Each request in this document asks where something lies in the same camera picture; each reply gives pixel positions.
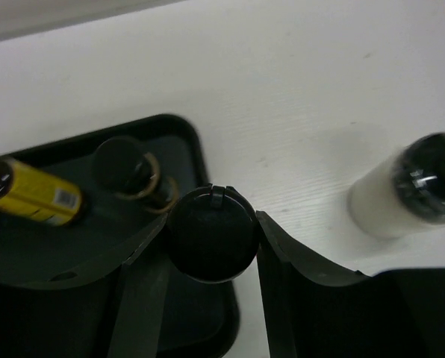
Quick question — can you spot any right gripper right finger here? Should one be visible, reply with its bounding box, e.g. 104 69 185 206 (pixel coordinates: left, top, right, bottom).
257 212 445 357

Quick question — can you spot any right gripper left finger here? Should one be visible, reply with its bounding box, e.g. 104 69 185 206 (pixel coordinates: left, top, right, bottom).
0 216 170 357

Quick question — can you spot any black cap spice jar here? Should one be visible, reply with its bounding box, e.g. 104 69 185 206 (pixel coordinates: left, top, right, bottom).
167 184 259 283
90 136 179 215

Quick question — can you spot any small yellow label bottle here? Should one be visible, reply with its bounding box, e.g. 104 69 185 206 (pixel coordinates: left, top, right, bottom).
0 157 87 227

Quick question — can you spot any black plastic tray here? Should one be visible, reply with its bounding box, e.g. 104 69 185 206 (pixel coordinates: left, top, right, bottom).
0 114 239 357

